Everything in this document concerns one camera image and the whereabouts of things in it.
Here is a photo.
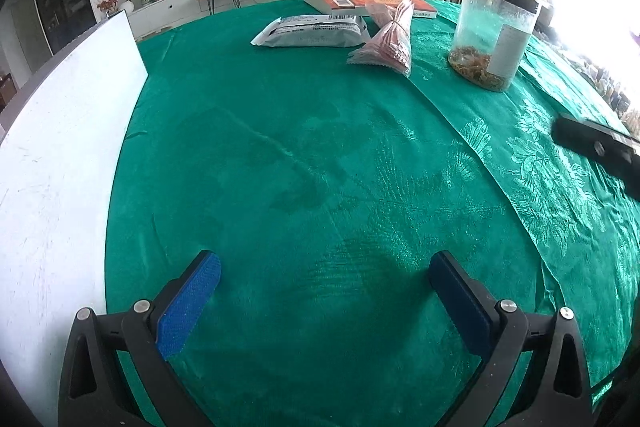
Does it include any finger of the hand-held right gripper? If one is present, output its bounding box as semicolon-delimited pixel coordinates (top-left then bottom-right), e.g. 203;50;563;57
552;113;640;198

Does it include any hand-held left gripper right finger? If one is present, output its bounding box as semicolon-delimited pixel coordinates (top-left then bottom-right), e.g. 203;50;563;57
429;251;596;427

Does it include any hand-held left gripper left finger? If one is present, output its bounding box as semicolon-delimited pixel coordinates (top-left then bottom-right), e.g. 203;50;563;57
59;250;222;427

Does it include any white walled cardboard box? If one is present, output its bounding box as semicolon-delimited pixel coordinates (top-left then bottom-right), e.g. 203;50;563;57
0;9;149;413

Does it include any row of windowsill knickknacks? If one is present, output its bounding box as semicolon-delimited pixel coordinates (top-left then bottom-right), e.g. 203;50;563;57
575;52;640;132

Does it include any clear jar with black lid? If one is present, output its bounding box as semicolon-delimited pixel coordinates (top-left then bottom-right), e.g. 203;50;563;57
447;0;543;92

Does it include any green patterned tablecloth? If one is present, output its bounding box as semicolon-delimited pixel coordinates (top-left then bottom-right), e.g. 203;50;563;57
102;0;640;427

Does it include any pink packet bundle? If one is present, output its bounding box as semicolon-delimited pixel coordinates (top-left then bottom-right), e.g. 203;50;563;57
347;0;416;78

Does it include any grey plastic packet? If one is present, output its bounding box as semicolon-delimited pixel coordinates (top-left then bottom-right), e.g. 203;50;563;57
250;14;371;49

